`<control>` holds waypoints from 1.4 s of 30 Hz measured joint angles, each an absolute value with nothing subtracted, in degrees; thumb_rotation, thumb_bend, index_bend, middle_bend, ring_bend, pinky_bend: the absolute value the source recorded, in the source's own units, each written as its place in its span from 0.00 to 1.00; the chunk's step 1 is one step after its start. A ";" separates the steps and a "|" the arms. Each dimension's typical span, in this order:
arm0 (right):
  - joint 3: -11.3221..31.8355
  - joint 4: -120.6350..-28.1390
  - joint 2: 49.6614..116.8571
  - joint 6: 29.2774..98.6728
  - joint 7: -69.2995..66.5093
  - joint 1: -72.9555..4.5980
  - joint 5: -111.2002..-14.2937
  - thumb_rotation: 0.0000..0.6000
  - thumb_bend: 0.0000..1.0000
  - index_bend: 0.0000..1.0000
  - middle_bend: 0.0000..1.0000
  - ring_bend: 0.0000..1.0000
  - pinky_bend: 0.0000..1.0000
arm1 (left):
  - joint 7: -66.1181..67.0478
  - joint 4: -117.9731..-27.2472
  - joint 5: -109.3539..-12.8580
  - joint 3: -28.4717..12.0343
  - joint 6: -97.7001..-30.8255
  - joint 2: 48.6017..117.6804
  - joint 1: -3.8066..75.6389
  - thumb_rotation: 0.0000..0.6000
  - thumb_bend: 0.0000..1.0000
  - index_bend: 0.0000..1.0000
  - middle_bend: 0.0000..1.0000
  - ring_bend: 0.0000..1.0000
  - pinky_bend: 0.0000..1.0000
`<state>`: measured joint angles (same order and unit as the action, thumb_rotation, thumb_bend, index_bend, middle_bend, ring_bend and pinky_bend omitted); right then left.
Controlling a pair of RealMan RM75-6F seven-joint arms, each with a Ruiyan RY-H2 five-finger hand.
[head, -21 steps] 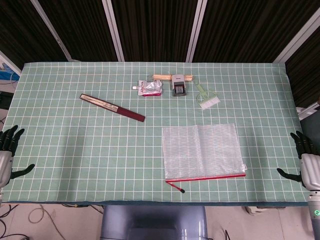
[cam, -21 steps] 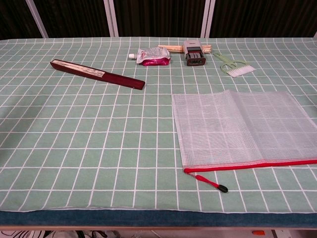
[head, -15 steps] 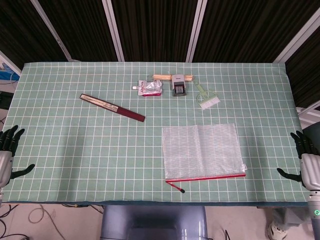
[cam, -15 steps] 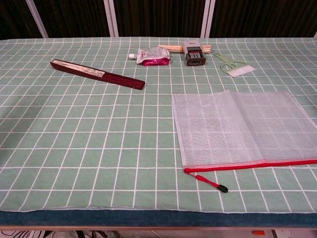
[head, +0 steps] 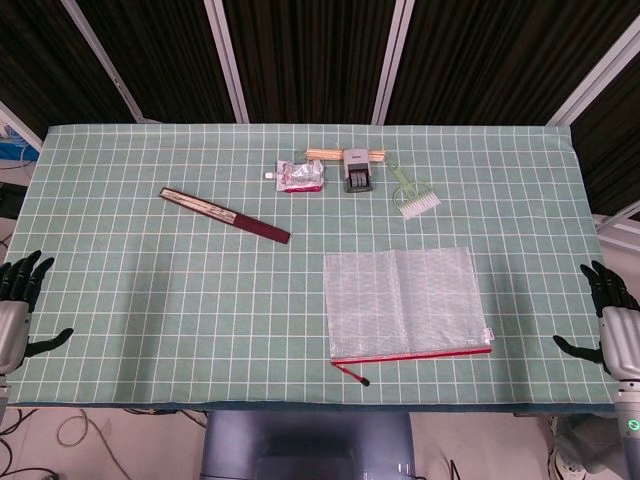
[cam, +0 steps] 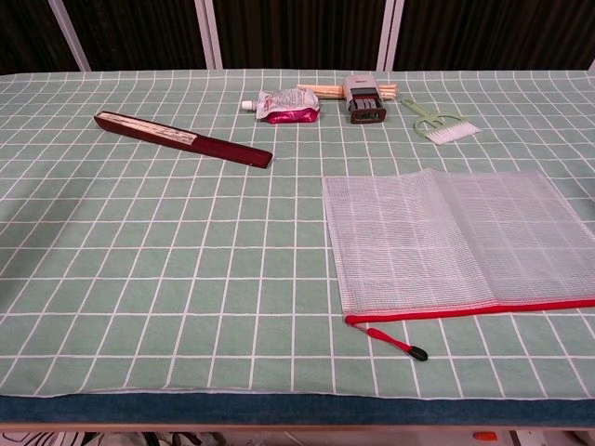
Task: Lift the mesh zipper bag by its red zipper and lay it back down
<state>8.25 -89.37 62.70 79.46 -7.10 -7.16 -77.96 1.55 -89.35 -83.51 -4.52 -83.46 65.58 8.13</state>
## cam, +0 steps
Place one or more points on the black pleated curtain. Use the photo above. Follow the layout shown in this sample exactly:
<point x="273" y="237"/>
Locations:
<point x="139" y="32"/>
<point x="488" y="32"/>
<point x="297" y="32"/>
<point x="23" y="32"/>

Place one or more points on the grey date stamp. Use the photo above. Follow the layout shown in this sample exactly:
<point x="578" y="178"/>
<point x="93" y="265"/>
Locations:
<point x="365" y="100"/>

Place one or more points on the white frame post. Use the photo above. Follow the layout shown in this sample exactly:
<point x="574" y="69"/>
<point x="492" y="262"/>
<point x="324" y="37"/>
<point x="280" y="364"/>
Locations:
<point x="390" y="37"/>
<point x="70" y="37"/>
<point x="209" y="37"/>

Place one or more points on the clear zip pouch red edge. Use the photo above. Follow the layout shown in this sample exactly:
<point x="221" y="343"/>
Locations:
<point x="418" y="241"/>

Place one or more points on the blue denim underlay cloth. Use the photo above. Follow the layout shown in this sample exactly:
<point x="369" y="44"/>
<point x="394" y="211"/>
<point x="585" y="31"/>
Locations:
<point x="279" y="411"/>

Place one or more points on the small green brush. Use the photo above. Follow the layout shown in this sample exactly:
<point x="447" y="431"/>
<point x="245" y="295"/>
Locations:
<point x="446" y="127"/>

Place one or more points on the squeeze pouch with white cap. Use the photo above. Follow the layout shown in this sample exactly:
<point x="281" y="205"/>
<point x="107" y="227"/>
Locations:
<point x="288" y="104"/>

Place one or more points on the green checked tablecloth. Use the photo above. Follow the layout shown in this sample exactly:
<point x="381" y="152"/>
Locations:
<point x="186" y="232"/>

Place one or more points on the wooden sticks bundle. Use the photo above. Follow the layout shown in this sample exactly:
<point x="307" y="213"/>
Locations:
<point x="321" y="90"/>

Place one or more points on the small orange object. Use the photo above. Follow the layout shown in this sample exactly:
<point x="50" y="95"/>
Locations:
<point x="483" y="436"/>

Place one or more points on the dark red folded fan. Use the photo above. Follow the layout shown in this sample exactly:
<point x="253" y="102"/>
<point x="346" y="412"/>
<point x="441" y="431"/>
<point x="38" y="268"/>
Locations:
<point x="223" y="148"/>

